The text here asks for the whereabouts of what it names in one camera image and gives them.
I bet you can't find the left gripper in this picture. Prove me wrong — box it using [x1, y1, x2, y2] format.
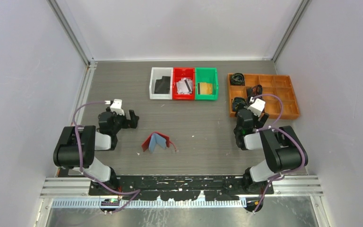
[105, 107, 137, 134]

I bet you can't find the red card holder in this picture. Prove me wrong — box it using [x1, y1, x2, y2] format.
[141, 131, 178, 153]

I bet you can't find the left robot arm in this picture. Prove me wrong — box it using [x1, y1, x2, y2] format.
[53, 108, 139, 195]

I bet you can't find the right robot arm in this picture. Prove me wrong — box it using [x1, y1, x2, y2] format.
[232, 97, 308, 194]

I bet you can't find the black card in white bin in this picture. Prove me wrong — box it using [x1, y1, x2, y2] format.
[154, 76, 171, 94]

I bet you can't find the gold card in green bin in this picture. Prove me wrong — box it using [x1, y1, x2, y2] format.
[198, 82, 213, 95]

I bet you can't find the silver card in red bin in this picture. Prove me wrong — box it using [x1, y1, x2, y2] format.
[176, 80, 190, 94]

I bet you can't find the rolled black belt lower left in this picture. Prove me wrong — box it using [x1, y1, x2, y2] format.
[231, 97, 249, 114]

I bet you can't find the rolled black belt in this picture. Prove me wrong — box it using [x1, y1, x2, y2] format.
[229, 73, 245, 86]
[246, 84, 263, 97]
[231, 97, 249, 114]

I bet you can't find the rolled black belt middle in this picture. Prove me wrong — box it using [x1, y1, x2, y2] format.
[246, 84, 263, 97]

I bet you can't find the rolled black belt top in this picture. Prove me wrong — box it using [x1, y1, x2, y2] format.
[229, 73, 245, 86]

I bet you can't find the orange compartment tray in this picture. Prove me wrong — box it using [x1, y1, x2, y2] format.
[226, 73, 300, 120]

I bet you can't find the white plastic bin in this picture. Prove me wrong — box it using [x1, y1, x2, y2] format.
[149, 67, 173, 100]

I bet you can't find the green plastic bin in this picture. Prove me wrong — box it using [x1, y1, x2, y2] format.
[195, 68, 219, 101]

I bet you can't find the red plastic bin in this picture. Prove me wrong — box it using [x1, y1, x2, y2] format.
[172, 68, 196, 100]

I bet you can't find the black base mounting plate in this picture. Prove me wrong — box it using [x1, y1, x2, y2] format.
[88, 175, 275, 202]

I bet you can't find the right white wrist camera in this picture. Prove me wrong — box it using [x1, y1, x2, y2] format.
[247, 97, 266, 116]

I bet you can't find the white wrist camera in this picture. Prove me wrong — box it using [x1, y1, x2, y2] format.
[109, 99, 125, 116]
[247, 97, 266, 116]

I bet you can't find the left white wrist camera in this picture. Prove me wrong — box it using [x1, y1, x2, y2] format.
[109, 99, 125, 116]

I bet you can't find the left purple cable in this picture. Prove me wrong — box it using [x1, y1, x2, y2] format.
[72, 100, 141, 214]

